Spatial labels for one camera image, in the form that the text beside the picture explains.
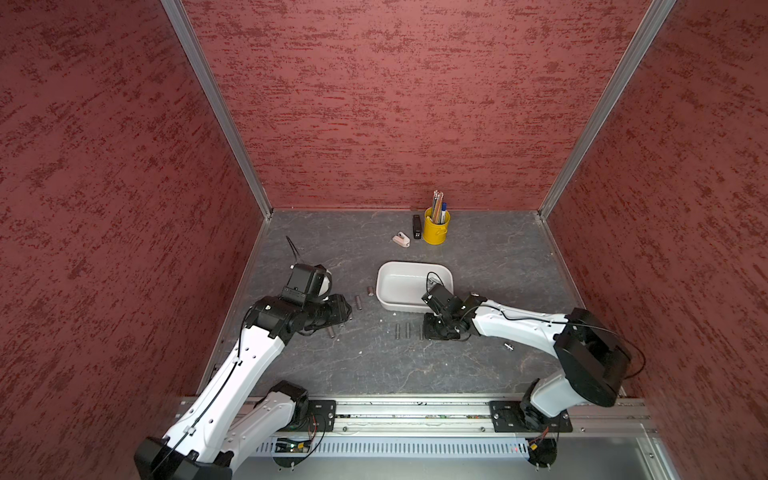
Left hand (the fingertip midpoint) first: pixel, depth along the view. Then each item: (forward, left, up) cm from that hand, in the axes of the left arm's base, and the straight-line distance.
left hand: (342, 319), depth 74 cm
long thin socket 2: (0, -21, -7) cm, 22 cm away
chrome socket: (+3, +6, -15) cm, 16 cm away
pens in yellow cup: (+44, -29, -3) cm, 53 cm away
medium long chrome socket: (+13, -2, -16) cm, 20 cm away
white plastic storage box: (+21, -16, -19) cm, 33 cm away
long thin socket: (+4, -18, -16) cm, 24 cm away
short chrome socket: (+16, -5, -15) cm, 23 cm away
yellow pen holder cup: (+38, -28, -10) cm, 49 cm away
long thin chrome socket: (+3, -14, -15) cm, 21 cm away
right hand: (+1, -23, -15) cm, 28 cm away
